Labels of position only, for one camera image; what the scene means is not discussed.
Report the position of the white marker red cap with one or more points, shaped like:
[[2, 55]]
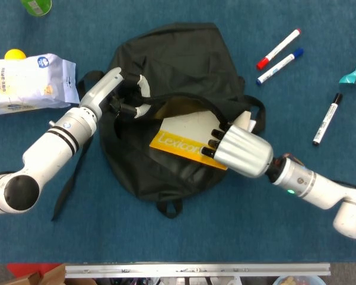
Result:
[[280, 47]]

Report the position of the aluminium profile rail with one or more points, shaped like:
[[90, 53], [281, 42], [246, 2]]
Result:
[[195, 269]]

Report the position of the white wipes package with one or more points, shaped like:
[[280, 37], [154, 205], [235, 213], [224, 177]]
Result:
[[26, 83]]

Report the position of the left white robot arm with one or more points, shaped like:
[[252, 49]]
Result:
[[47, 151]]

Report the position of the white yellow Lexicon book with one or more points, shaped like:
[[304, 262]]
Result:
[[190, 127]]

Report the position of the green can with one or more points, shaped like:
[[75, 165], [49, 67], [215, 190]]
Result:
[[35, 6]]

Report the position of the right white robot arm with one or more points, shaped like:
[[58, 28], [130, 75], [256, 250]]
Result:
[[320, 187]]

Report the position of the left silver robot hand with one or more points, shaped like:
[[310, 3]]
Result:
[[101, 89]]

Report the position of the red plastic object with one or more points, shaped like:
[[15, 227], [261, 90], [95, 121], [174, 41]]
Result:
[[26, 267]]

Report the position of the black fabric backpack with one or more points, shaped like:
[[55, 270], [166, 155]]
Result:
[[181, 59]]

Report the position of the light blue snack bowl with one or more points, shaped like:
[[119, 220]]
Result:
[[298, 280]]

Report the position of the white marker blue cap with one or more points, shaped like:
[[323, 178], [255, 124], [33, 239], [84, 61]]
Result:
[[280, 66]]

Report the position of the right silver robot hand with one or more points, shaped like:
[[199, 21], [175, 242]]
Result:
[[243, 151]]

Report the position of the white marker black cap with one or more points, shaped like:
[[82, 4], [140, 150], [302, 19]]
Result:
[[327, 118]]

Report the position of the yellow ball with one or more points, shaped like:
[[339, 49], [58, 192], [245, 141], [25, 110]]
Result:
[[15, 54]]

